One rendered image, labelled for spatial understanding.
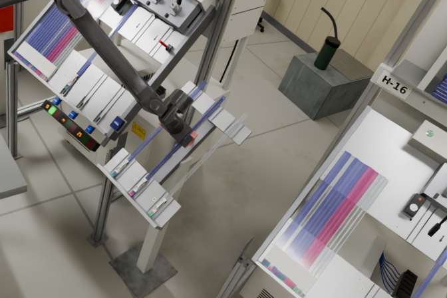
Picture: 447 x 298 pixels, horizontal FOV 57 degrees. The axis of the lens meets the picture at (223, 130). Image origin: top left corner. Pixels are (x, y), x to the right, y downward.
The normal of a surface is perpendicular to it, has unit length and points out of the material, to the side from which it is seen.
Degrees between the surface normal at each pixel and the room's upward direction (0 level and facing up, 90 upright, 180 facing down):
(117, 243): 0
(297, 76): 90
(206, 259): 0
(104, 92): 47
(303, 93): 90
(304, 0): 90
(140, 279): 0
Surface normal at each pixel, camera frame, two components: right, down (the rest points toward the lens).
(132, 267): 0.30, -0.74
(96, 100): -0.21, -0.25
